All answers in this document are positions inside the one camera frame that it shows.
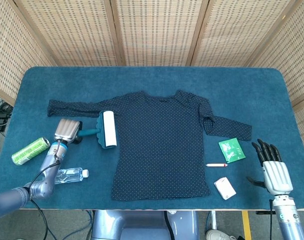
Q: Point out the green foil packet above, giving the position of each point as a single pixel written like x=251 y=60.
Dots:
x=232 y=151

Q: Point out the clear plastic water bottle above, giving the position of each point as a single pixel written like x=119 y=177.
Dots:
x=69 y=175

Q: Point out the woven wooden folding screen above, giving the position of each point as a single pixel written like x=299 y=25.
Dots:
x=156 y=30

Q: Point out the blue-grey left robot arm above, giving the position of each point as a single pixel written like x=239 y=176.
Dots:
x=7 y=200

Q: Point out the small white box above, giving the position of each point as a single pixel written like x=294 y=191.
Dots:
x=225 y=188

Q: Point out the blue-grey robot torso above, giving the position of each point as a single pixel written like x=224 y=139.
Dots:
x=131 y=225

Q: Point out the dark blue polka dot shirt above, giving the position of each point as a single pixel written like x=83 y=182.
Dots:
x=159 y=150

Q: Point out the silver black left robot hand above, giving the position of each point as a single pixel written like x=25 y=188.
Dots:
x=67 y=130

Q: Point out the green drink can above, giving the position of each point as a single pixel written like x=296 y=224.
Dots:
x=29 y=151

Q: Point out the cream pen with red cap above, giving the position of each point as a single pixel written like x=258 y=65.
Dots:
x=215 y=165

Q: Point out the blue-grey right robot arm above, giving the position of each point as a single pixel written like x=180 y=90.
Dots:
x=289 y=222

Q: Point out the white shoe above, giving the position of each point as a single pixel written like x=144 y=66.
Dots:
x=219 y=235

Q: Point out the teal lint roller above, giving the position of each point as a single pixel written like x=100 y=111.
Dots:
x=109 y=128

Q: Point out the teal table cloth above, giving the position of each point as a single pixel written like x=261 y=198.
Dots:
x=154 y=80

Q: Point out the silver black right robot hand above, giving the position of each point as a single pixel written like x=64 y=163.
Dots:
x=277 y=177

